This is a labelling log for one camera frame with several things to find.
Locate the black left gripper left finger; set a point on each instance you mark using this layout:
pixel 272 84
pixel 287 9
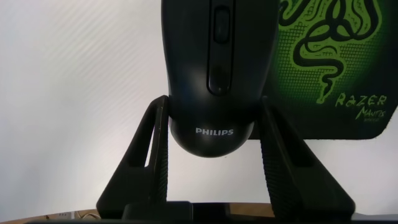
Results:
pixel 136 183

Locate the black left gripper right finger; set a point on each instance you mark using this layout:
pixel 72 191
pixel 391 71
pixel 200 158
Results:
pixel 295 174

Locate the black Philips computer mouse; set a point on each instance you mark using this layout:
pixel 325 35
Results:
pixel 192 77

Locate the black green snake-logo mouse pad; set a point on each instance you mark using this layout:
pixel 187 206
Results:
pixel 342 46

